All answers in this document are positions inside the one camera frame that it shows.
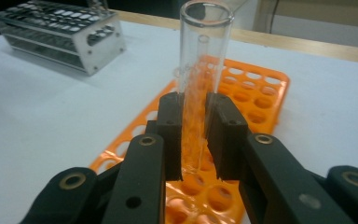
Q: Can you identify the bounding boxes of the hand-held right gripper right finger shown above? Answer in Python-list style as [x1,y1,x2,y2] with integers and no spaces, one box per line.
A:
[205,91,353,224]

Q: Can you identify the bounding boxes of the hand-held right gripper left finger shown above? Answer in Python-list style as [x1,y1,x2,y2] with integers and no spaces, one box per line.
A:
[102,91,185,224]

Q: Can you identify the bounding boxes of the orange plastic test tube rack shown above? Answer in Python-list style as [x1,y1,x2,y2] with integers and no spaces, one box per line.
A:
[88,55,292,224]

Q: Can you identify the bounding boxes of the clear glass test tube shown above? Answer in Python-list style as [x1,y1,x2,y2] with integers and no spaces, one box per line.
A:
[197,35,213,94]
[178,0,235,175]

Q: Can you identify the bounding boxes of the metal test tube rack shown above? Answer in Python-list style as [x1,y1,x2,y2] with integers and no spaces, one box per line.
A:
[0,0,128,77]

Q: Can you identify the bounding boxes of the wooden table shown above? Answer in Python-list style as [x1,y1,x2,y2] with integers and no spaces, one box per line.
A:
[111,8,358,66]

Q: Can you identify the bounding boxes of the hanging black cable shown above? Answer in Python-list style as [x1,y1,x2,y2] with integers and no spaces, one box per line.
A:
[268,0,282,35]

